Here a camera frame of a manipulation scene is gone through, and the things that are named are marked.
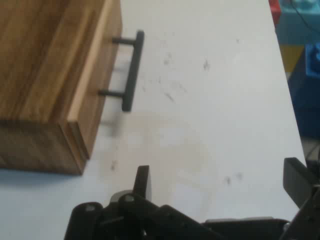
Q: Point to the dark blue toy block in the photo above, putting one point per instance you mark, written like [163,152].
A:
[307,100]

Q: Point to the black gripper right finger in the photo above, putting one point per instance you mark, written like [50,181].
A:
[297,180]

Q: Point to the brown wooden cabinet box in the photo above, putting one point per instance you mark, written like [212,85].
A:
[32,75]

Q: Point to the red plastic block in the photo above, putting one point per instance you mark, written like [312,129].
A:
[274,12]

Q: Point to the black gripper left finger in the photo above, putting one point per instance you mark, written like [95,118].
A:
[140,215]

